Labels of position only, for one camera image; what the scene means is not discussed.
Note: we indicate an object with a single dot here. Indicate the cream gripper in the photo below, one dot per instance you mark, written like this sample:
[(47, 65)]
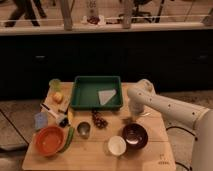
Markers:
[(136, 111)]

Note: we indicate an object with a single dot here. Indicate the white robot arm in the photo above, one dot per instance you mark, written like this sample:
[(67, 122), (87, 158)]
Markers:
[(196, 117)]

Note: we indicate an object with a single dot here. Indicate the small metal cup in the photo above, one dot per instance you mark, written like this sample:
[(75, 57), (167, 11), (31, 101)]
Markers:
[(83, 129)]

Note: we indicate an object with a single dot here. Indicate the green translucent cup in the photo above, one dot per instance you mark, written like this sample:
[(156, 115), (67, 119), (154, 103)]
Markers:
[(55, 85)]

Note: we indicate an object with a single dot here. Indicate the dark brown bowl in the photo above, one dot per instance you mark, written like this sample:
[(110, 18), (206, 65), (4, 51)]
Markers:
[(135, 136)]

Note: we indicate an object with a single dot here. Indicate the grey folded cloth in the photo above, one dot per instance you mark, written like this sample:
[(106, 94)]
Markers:
[(106, 95)]

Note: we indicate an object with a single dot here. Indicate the bunch of dark grapes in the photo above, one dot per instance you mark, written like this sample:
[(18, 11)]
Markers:
[(98, 121)]

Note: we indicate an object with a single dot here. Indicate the white small bowl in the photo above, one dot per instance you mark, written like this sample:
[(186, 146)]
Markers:
[(116, 145)]

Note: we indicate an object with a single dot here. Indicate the green plastic tray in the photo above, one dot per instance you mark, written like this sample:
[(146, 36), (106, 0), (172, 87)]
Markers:
[(85, 93)]

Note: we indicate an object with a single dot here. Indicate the yellow banana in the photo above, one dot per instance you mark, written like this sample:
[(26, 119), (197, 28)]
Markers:
[(70, 116)]

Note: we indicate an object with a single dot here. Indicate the green cucumber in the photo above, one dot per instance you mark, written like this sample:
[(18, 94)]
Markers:
[(68, 140)]

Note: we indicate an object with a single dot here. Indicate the orange plastic bowl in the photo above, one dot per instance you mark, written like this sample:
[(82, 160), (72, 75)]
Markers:
[(49, 140)]

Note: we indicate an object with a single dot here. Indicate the blue sponge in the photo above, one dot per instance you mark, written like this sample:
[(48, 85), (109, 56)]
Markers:
[(41, 120)]

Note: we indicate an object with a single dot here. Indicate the white handled brush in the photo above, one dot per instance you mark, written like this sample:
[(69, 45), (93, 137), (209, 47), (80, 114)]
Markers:
[(61, 119)]

